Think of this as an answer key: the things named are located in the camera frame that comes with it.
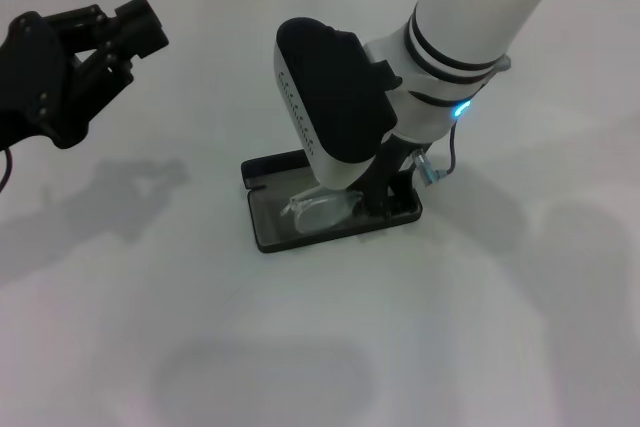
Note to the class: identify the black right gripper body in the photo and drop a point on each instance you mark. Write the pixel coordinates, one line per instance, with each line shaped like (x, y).
(387, 162)

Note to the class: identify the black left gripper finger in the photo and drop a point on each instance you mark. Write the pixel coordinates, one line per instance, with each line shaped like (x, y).
(137, 12)
(147, 42)

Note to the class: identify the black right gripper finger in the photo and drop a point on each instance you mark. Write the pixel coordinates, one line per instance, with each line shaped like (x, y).
(404, 194)
(377, 202)

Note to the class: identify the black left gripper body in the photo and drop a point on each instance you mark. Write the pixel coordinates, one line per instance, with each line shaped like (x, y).
(30, 82)

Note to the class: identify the clear white glasses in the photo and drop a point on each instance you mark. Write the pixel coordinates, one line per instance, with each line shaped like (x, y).
(320, 217)

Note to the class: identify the black glasses case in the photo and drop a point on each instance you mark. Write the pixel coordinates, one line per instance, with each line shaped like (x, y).
(270, 217)

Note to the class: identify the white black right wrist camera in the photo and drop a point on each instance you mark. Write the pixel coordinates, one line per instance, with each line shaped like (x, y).
(340, 97)

